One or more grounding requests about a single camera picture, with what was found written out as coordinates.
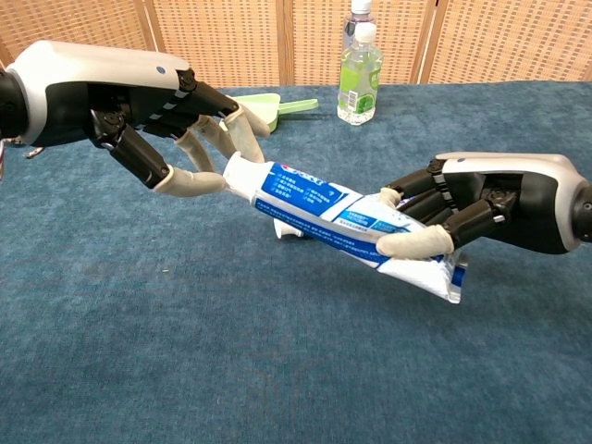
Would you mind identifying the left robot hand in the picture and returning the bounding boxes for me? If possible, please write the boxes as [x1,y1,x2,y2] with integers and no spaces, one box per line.
[6,40,272,199]

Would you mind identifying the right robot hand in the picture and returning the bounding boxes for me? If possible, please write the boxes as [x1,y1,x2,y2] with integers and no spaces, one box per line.
[376,152,585,259]

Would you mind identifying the large blue white toothpaste tube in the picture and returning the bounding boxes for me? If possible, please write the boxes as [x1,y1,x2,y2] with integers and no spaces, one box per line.
[222,151,469,305]

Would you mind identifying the slim blue white toothpaste tube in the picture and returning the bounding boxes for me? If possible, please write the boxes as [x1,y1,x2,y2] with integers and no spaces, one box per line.
[272,218,316,241]

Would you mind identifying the light green plastic dustpan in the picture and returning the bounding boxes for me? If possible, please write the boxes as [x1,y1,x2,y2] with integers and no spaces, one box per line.
[232,92,320,136]

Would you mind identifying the wooden rattan folding screen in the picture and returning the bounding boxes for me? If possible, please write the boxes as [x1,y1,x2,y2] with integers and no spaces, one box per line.
[0,0,592,92]

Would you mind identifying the clear bottle with green label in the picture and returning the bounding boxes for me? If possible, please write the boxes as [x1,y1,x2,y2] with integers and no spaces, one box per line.
[336,21,385,127]

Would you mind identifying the teal table cloth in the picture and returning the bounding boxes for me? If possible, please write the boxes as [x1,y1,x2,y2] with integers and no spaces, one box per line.
[0,80,592,444]

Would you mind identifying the clear bottle with purple tint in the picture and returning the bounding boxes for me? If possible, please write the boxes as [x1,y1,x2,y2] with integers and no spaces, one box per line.
[342,0,374,61]

